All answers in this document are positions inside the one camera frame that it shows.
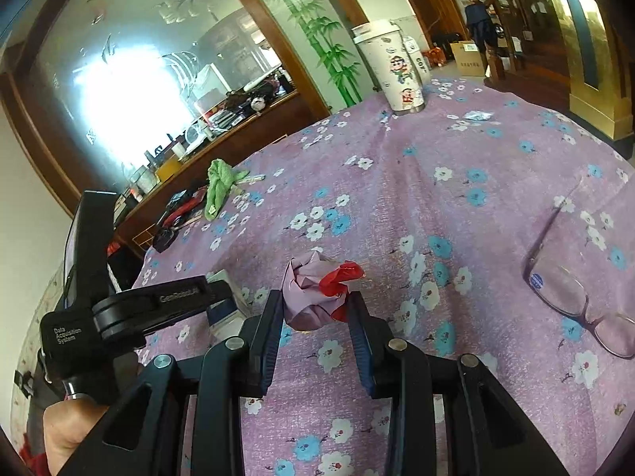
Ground blue white medicine box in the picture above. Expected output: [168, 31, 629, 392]
[206, 270, 252, 343]

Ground purple floral tablecloth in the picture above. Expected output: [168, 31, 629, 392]
[136, 79, 634, 475]

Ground purple frame eyeglasses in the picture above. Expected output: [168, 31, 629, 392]
[523, 178, 634, 360]

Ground person left hand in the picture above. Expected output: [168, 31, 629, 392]
[43, 397, 109, 475]

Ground small white bottle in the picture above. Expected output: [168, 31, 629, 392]
[402, 36, 431, 85]

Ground white cartoon tumbler cup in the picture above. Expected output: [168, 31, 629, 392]
[352, 19, 425, 114]

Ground wooden counter ledge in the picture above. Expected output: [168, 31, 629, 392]
[114, 91, 329, 257]

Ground pink red bag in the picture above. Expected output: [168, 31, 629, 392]
[281, 250, 365, 332]

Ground green cloth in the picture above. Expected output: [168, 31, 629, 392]
[204, 159, 250, 221]

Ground cardboard box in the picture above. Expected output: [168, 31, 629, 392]
[450, 41, 487, 77]

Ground black pouch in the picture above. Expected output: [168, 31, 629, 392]
[152, 228, 179, 253]

